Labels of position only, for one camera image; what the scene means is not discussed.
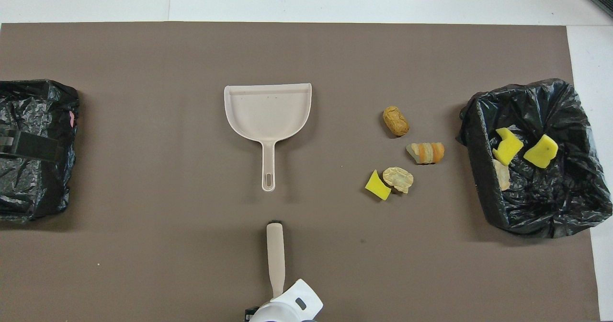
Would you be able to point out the yellow sponge piece dark spot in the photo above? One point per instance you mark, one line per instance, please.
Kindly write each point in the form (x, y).
(541, 152)

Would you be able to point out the notched yellow green sponge piece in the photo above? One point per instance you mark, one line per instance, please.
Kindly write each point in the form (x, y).
(507, 147)

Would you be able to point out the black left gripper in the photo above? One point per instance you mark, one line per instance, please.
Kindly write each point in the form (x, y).
(9, 150)

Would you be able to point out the beige plastic dustpan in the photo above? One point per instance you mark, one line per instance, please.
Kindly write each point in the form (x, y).
(268, 111)

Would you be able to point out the orange striped croissant piece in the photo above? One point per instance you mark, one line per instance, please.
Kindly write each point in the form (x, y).
(426, 153)

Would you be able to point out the small yellow sponge wedge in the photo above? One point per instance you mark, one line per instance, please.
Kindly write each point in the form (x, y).
(377, 186)

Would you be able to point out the brown table mat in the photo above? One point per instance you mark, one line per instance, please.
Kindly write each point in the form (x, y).
(143, 97)

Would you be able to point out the brown peanut shaped bread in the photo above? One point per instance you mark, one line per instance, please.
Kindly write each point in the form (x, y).
(395, 121)

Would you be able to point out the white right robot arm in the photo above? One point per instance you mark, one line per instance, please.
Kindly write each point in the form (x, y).
(297, 298)

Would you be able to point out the pale flaky pastry piece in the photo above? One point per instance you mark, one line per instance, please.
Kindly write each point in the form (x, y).
(399, 178)

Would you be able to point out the brown toasted croissant piece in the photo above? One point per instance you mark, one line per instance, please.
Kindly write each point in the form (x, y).
(503, 178)

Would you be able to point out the beige hand brush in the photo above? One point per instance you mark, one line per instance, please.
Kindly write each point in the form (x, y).
(276, 255)

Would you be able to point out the black bag lined bin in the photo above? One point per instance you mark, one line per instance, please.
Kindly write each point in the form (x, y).
(43, 192)
(565, 202)

